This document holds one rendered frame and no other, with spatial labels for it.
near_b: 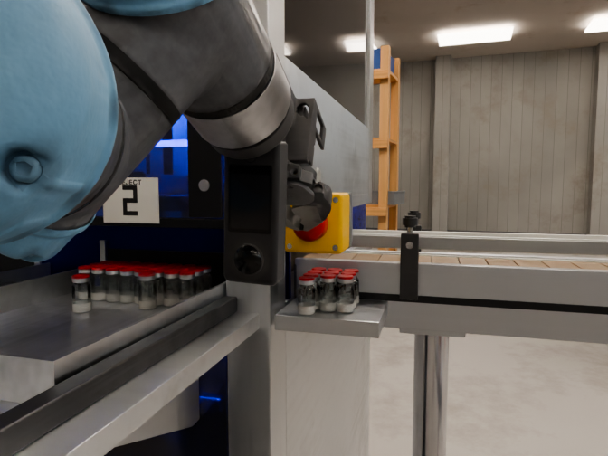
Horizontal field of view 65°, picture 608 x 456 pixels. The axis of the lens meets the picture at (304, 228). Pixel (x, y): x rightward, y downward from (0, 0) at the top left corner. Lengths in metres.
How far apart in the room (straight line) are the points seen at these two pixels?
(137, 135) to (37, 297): 0.51
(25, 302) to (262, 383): 0.33
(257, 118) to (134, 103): 0.10
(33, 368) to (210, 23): 0.28
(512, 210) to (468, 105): 2.37
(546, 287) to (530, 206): 10.11
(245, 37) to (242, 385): 0.47
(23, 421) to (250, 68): 0.25
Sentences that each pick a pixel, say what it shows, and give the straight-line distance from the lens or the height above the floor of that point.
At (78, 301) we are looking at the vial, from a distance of 0.66.
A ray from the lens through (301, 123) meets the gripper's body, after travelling 0.42.
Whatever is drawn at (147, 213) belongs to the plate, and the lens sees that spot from 0.66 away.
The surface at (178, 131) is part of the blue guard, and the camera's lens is 0.64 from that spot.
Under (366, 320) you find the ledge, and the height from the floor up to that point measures 0.88.
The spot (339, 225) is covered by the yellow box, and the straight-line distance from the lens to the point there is 0.56.
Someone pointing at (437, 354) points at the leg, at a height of 0.80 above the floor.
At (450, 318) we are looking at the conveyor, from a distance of 0.68.
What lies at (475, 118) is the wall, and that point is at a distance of 10.81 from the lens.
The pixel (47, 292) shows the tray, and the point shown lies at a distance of 0.75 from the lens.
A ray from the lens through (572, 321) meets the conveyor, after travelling 0.70.
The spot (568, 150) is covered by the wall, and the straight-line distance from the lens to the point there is 10.89.
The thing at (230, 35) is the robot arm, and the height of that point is 1.12.
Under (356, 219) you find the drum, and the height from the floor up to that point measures 0.79.
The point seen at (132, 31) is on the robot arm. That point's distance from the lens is 0.25.
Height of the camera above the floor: 1.04
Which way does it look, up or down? 5 degrees down
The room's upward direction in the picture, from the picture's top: straight up
